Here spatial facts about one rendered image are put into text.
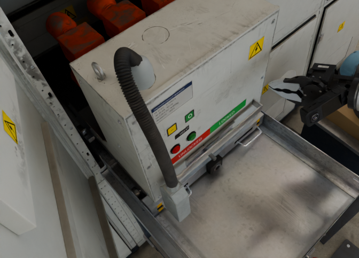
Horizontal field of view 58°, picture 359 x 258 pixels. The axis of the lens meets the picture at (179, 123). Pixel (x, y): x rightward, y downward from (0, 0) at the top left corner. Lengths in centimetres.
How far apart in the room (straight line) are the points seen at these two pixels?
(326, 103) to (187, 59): 32
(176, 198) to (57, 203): 30
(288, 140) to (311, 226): 32
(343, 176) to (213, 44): 66
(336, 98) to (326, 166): 47
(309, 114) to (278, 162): 47
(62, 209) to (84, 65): 32
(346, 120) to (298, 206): 42
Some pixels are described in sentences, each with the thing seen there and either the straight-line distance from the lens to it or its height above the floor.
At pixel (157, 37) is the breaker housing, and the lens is 82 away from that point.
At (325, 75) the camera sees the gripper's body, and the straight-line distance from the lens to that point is 85.
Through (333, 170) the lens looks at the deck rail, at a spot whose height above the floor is 84.
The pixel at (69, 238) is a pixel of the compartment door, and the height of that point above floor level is 124.
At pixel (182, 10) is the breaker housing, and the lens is 89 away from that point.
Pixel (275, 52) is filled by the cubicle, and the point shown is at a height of 77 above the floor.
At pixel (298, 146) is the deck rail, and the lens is 125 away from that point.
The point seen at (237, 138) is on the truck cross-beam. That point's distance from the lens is 119.
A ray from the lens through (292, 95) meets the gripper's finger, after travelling 88.
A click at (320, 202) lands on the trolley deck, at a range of 118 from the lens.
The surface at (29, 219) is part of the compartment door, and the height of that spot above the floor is 145.
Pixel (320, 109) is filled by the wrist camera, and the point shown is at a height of 127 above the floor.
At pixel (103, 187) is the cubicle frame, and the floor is 73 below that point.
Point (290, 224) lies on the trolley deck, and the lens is 113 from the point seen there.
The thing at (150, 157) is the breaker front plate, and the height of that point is 116.
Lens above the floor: 186
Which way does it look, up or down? 52 degrees down
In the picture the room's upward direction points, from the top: 11 degrees counter-clockwise
